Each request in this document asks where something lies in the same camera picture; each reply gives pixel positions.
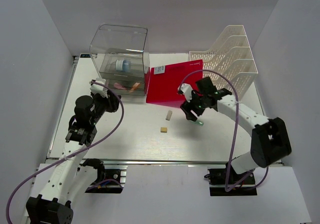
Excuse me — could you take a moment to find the green transparent capsule case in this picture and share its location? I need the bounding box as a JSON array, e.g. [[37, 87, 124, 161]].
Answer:
[[195, 119, 204, 127]]

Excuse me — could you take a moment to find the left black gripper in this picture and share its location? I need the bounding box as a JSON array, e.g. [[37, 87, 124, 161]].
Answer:
[[89, 90, 122, 125]]

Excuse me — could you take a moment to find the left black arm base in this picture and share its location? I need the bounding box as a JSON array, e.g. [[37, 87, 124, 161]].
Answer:
[[80, 158, 124, 194]]

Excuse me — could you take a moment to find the clear acrylic drawer organizer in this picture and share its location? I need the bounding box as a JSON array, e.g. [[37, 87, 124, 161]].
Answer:
[[89, 23, 151, 96]]

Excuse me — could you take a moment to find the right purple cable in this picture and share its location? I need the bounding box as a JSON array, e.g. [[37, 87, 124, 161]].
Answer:
[[178, 69, 272, 192]]

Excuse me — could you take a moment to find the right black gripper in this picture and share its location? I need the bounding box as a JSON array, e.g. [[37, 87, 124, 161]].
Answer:
[[180, 89, 207, 122]]

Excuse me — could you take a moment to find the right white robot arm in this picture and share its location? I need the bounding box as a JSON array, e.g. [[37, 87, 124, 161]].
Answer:
[[178, 77, 292, 184]]

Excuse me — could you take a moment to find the pink transparent capsule case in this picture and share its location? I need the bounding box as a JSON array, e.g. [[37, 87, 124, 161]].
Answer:
[[113, 82, 127, 91]]

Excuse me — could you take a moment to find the white mesh file rack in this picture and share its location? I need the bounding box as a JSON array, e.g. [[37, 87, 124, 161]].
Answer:
[[188, 25, 258, 100]]

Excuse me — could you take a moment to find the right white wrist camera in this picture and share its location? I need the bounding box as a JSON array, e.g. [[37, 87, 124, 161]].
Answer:
[[177, 83, 193, 102]]

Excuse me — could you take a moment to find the orange transparent capsule case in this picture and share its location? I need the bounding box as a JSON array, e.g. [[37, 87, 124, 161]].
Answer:
[[129, 82, 140, 93]]

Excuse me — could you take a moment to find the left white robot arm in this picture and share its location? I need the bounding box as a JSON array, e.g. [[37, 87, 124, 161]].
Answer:
[[26, 91, 122, 224]]

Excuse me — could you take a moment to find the red plastic folder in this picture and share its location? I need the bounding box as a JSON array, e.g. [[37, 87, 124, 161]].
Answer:
[[146, 59, 203, 108]]

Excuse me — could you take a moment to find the small tan eraser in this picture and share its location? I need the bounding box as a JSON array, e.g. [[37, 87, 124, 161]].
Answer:
[[160, 127, 168, 133]]

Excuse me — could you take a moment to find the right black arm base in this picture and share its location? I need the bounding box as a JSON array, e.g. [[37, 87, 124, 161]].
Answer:
[[204, 167, 258, 197]]

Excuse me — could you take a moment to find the blue ink bottle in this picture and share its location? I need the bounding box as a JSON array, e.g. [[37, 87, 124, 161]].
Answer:
[[115, 59, 131, 73]]

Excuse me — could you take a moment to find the white rectangular eraser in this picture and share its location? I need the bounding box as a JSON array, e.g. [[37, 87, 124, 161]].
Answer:
[[165, 110, 173, 121]]

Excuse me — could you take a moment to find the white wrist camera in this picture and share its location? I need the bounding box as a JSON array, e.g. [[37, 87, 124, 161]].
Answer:
[[177, 83, 193, 102], [90, 78, 109, 98]]

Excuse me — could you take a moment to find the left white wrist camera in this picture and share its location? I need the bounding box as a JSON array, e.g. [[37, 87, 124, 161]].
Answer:
[[90, 78, 109, 98]]

